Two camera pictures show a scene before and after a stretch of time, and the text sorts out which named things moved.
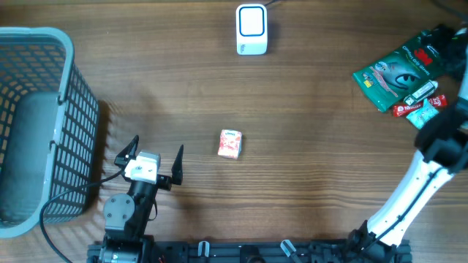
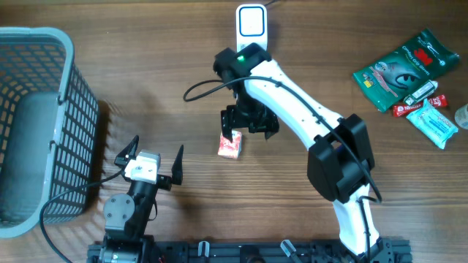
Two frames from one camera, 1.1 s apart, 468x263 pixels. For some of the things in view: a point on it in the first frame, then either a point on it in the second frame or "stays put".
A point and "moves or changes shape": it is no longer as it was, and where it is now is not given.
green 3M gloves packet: (387, 82) stays put
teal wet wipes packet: (418, 117) moves or changes shape
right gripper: (443, 37) -> (267, 122)
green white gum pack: (428, 87) stays put
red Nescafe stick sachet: (435, 101) stays put
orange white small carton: (230, 143) stays put
